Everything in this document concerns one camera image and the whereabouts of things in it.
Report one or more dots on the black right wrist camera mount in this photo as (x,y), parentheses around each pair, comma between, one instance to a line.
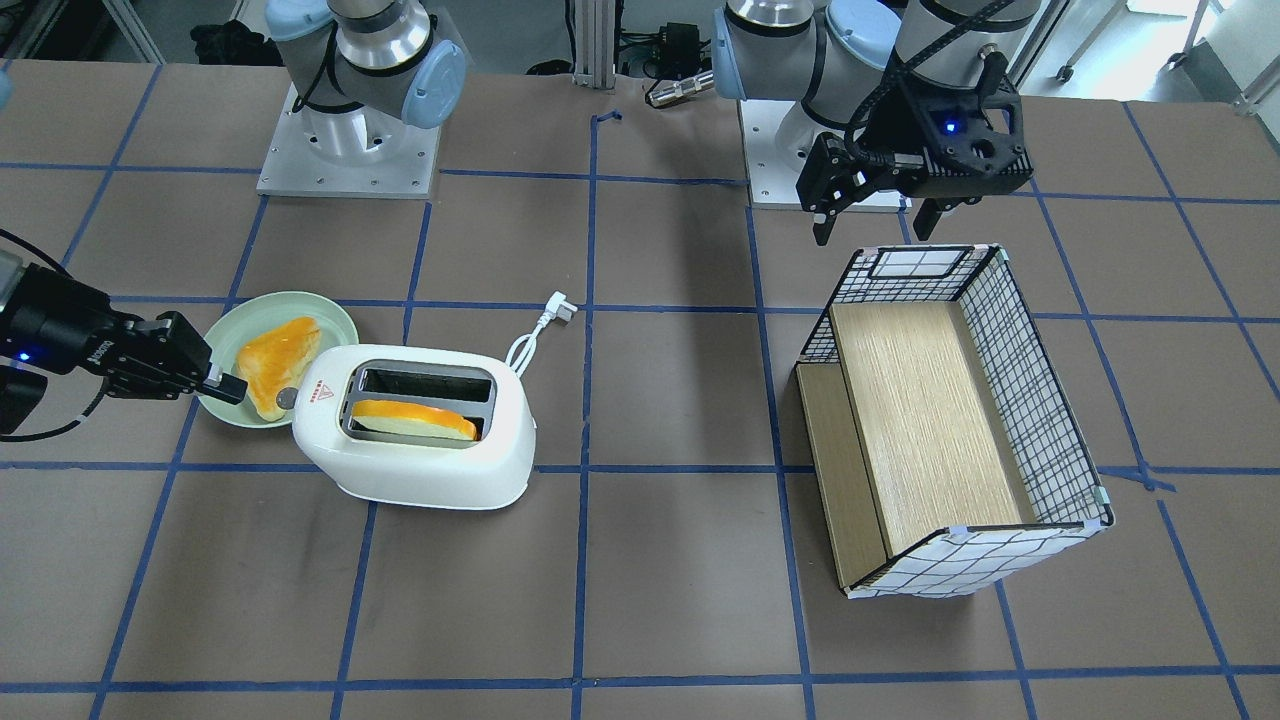
(21,392)

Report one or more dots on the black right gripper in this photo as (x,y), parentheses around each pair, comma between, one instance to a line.
(62,322)

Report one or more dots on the metal connector on table edge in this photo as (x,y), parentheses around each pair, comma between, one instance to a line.
(666,93)

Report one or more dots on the bread slice on plate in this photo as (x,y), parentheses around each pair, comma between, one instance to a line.
(277,359)

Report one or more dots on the aluminium frame post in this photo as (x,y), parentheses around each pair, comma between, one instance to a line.
(595,30)

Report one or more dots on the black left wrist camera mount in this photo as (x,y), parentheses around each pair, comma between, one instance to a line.
(937,142)

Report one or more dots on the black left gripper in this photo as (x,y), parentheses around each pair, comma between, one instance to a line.
(902,127)

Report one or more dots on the wire grid shelf with wood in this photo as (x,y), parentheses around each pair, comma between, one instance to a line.
(946,451)

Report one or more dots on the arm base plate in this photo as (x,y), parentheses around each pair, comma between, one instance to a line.
(363,154)
(776,136)

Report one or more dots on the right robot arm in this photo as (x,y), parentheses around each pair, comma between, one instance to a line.
(372,84)

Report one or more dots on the white two-slot toaster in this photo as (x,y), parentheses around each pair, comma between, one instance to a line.
(488,474)

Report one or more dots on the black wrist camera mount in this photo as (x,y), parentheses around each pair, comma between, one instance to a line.
(937,142)
(21,392)

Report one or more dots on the bread slice in toaster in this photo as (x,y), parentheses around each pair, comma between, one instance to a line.
(409,419)

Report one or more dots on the light green plate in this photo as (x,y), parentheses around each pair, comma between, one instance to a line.
(257,316)

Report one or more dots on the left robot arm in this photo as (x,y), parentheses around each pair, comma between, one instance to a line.
(838,60)

